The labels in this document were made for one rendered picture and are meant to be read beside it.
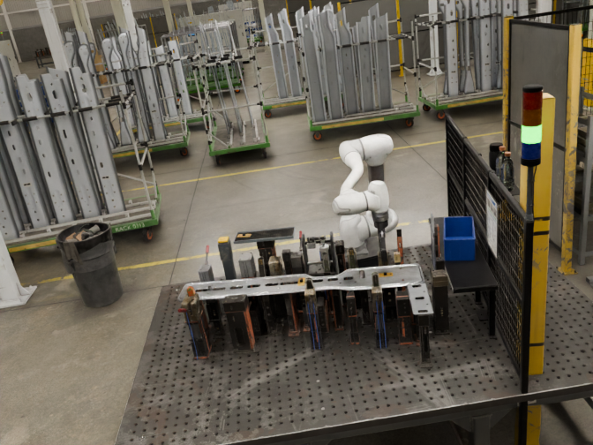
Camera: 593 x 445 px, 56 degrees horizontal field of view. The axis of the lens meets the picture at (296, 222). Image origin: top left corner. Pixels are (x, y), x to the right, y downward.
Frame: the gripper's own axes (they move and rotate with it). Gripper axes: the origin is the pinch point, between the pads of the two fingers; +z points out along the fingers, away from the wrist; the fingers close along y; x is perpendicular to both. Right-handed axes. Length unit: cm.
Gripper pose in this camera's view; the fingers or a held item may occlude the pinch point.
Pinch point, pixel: (383, 253)
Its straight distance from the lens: 304.3
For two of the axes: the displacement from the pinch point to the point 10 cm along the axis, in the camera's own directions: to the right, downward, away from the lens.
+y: -0.8, 4.0, -9.1
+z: 1.4, 9.1, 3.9
